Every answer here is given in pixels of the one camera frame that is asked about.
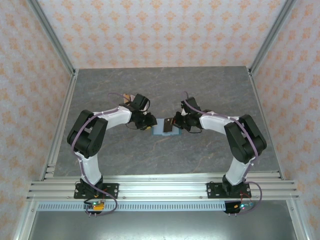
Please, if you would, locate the purple cable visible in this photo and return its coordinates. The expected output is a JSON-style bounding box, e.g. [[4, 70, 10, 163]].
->
[[181, 91, 263, 217], [71, 92, 133, 217]]

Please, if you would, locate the small controller board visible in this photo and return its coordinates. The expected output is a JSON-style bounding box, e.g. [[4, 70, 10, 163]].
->
[[83, 201, 106, 211], [233, 202, 255, 210]]

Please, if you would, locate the aluminium side rail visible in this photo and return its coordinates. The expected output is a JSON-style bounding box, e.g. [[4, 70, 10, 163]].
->
[[39, 69, 80, 181], [247, 67, 286, 181]]

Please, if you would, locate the aluminium mounting rail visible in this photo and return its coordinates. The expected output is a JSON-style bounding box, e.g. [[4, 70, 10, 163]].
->
[[26, 174, 300, 201]]

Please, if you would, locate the grey slotted cable duct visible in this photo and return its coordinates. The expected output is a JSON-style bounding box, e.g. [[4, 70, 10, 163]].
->
[[37, 201, 288, 213]]

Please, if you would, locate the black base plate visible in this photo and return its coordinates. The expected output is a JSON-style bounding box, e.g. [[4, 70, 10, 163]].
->
[[73, 183, 120, 200], [206, 182, 251, 200]]

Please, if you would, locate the aluminium frame post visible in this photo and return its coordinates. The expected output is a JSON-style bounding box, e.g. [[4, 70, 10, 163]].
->
[[26, 0, 77, 75], [249, 0, 299, 75]]

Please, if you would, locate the grey metal sheet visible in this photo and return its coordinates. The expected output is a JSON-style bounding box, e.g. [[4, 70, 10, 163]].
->
[[27, 211, 301, 240]]

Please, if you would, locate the black card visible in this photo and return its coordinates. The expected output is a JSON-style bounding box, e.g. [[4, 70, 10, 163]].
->
[[162, 118, 175, 133]]

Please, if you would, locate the aluminium frame leg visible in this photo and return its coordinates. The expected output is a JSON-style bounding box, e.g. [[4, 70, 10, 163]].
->
[[286, 199, 310, 240], [13, 199, 38, 240]]

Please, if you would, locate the teal card holder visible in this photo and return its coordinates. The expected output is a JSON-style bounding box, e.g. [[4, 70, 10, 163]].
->
[[151, 117, 181, 137]]

